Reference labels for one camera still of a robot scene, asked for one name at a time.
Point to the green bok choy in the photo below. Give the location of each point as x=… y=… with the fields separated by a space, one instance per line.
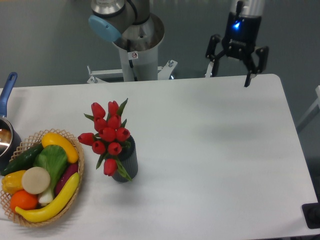
x=52 y=158

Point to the yellow squash upper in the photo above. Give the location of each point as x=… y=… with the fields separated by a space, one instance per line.
x=53 y=138

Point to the green cucumber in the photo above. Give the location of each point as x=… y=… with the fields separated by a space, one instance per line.
x=23 y=161

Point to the red tulip bouquet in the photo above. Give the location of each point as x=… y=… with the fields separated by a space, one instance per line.
x=111 y=138

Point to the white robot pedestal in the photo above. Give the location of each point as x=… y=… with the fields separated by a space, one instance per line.
x=139 y=65

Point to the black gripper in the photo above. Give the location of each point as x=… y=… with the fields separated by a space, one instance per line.
x=241 y=35

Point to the purple sweet potato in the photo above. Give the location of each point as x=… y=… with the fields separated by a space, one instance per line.
x=70 y=170

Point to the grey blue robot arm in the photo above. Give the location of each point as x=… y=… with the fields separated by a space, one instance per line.
x=137 y=34

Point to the dark grey ribbed vase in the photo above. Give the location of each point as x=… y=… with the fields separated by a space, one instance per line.
x=128 y=159

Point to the blue handled saucepan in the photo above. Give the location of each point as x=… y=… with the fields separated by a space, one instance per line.
x=9 y=138

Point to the orange fruit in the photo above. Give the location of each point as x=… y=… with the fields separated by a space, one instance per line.
x=23 y=200

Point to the yellow bell pepper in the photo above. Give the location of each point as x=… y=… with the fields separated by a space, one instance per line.
x=12 y=182

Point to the beige round disc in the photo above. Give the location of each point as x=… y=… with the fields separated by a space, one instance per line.
x=35 y=180

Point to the white metal base frame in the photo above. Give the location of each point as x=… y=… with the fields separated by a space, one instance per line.
x=107 y=73

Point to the black device at table edge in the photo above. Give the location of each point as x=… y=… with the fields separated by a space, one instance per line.
x=311 y=212

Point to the yellow banana shaped squash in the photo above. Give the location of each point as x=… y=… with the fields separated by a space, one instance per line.
x=56 y=206

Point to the white furniture frame right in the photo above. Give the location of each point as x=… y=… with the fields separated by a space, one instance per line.
x=310 y=113

